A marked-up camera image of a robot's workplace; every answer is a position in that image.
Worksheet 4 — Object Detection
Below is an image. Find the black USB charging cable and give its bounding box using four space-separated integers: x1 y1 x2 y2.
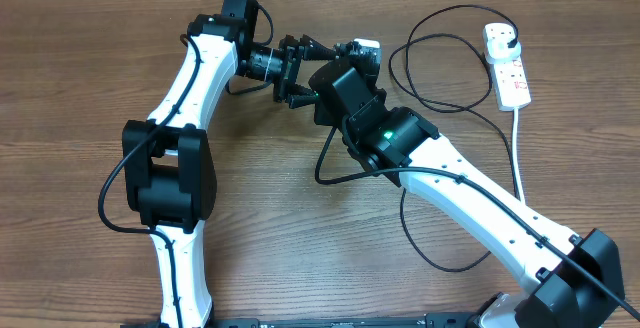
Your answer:
388 4 524 273

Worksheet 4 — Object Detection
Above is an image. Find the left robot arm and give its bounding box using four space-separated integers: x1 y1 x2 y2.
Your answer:
122 0 338 327

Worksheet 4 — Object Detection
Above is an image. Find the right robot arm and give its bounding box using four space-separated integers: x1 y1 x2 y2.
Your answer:
309 55 639 327

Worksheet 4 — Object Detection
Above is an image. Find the white charger plug adapter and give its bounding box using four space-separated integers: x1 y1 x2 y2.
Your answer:
485 39 522 64

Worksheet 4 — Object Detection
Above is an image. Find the white power strip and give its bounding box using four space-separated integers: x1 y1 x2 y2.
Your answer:
483 23 531 111

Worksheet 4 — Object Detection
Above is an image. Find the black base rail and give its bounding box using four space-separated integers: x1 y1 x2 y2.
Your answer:
119 311 481 328

